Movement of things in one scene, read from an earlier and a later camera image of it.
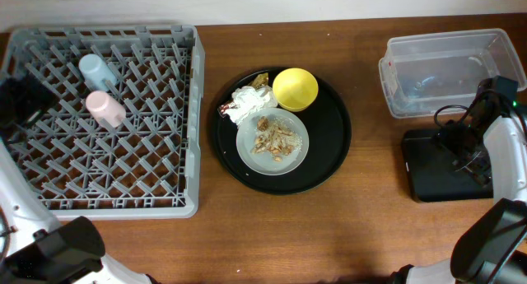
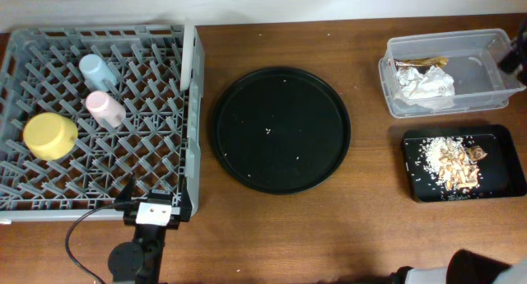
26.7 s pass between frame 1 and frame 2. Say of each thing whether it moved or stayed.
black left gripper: moved
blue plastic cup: stayed
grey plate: moved
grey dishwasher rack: stayed
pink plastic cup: stayed
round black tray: stayed
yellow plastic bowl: moved
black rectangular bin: stayed
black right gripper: moved
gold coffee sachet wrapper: moved
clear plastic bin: stayed
